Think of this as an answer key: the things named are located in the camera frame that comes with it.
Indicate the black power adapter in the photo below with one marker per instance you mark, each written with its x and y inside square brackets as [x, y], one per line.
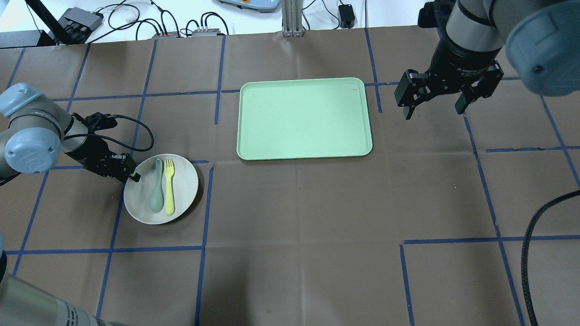
[347, 17]

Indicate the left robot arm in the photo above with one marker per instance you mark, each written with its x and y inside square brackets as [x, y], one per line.
[39, 131]

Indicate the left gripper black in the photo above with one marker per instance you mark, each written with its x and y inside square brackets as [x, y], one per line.
[89, 155]

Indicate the aluminium frame post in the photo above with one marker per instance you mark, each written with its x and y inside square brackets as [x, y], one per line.
[292, 18]

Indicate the grey-green plastic spoon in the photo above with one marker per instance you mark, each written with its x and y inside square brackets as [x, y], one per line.
[156, 197]

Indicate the usb hub box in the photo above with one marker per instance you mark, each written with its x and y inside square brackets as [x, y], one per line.
[85, 19]

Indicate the light green tray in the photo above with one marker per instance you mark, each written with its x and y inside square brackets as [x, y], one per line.
[298, 119]

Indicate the yellow plastic fork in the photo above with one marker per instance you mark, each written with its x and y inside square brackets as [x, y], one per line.
[169, 171]

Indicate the brown paper table cover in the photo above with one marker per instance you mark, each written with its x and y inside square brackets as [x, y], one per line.
[425, 230]

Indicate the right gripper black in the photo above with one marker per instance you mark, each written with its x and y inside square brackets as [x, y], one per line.
[462, 61]

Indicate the white round plate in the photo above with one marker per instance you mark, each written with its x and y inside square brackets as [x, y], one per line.
[137, 195]

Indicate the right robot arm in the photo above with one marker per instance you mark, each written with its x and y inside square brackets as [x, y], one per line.
[540, 39]

